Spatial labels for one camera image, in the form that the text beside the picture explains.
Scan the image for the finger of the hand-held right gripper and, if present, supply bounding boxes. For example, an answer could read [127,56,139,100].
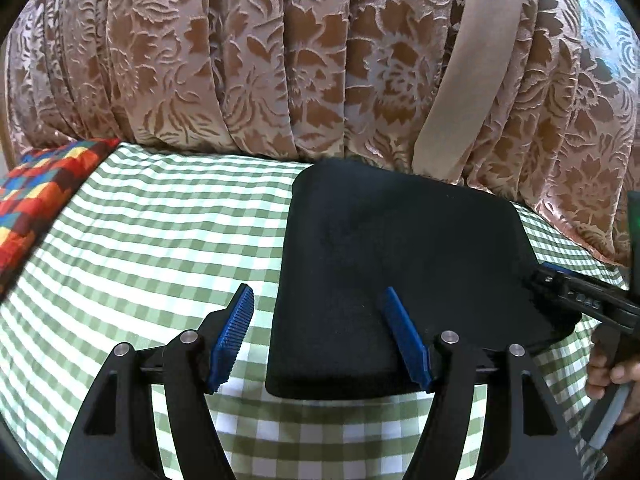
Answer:
[521,261,571,303]

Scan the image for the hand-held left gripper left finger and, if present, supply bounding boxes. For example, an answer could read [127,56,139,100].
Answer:
[56,283,256,480]

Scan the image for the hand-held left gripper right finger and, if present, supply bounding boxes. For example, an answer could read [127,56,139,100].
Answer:
[378,287,586,480]

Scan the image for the dark navy pants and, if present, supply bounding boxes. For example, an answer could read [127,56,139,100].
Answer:
[265,157,583,401]

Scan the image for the person's right hand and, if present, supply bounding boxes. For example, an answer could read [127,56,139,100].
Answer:
[586,332,640,428]

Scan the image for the green checked bed sheet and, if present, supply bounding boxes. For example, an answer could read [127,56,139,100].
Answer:
[0,140,630,480]

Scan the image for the beige curtain tieback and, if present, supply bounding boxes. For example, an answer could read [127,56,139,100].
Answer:
[414,0,543,181]

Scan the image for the multicoloured patchwork pillow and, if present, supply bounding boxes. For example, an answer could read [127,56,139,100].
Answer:
[0,138,122,295]

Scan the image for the brown floral curtain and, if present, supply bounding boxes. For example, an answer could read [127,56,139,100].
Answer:
[7,0,640,268]

